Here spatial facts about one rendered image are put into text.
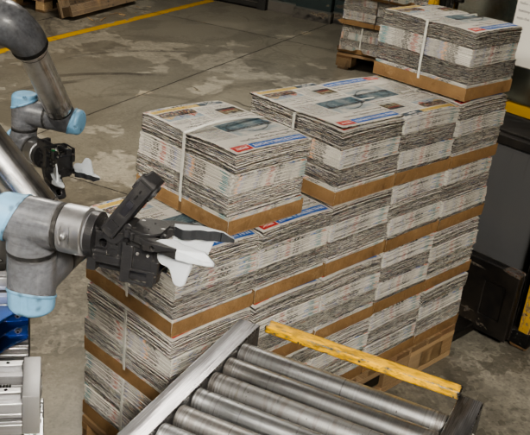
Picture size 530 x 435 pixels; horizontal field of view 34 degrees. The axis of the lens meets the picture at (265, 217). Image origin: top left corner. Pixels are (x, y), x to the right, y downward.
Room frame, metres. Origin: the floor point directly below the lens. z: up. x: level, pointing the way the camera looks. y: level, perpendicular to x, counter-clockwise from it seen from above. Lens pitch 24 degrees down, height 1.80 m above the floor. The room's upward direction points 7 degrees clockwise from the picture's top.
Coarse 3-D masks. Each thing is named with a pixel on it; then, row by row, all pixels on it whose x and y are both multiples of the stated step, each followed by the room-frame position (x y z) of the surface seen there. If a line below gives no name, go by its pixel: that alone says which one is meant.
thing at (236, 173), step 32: (256, 128) 2.24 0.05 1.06; (288, 128) 2.27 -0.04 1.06; (192, 160) 2.11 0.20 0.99; (224, 160) 2.04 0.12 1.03; (256, 160) 2.07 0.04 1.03; (288, 160) 2.16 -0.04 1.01; (192, 192) 2.10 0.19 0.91; (224, 192) 2.03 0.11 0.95; (256, 192) 2.09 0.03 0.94; (288, 192) 2.19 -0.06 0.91
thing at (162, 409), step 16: (240, 320) 1.67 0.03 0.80; (224, 336) 1.60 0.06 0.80; (240, 336) 1.61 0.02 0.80; (256, 336) 1.65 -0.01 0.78; (208, 352) 1.53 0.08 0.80; (224, 352) 1.54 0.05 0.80; (192, 368) 1.47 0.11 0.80; (208, 368) 1.47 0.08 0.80; (176, 384) 1.40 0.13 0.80; (192, 384) 1.41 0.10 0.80; (160, 400) 1.35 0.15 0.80; (176, 400) 1.35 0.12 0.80; (144, 416) 1.30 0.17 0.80; (160, 416) 1.30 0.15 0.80; (128, 432) 1.24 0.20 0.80; (144, 432) 1.25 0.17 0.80
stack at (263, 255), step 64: (384, 192) 2.48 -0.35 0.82; (256, 256) 2.08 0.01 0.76; (320, 256) 2.28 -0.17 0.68; (384, 256) 2.52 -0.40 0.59; (128, 320) 2.00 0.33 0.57; (256, 320) 2.10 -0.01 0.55; (320, 320) 2.32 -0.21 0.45; (384, 320) 2.58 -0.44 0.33; (128, 384) 2.00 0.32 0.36; (384, 384) 2.63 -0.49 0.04
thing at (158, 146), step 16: (144, 112) 2.26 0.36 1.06; (160, 112) 2.27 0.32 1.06; (176, 112) 2.28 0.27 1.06; (192, 112) 2.30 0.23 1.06; (208, 112) 2.32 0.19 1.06; (224, 112) 2.35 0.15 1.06; (240, 112) 2.36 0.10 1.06; (144, 128) 2.25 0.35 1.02; (160, 128) 2.21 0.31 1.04; (176, 128) 2.16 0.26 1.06; (144, 144) 2.25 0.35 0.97; (160, 144) 2.20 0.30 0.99; (176, 144) 2.17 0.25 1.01; (144, 160) 2.24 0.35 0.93; (160, 160) 2.20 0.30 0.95; (176, 160) 2.16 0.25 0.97; (160, 176) 2.19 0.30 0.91
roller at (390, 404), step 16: (240, 352) 1.56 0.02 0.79; (256, 352) 1.55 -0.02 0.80; (272, 352) 1.56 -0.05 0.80; (272, 368) 1.52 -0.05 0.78; (288, 368) 1.52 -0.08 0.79; (304, 368) 1.51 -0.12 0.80; (320, 384) 1.48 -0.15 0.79; (336, 384) 1.48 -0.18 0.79; (352, 384) 1.48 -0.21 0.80; (368, 400) 1.44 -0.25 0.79; (384, 400) 1.44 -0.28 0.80; (400, 400) 1.44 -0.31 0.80; (400, 416) 1.41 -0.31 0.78; (416, 416) 1.41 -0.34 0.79; (432, 416) 1.40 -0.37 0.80; (448, 416) 1.42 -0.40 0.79
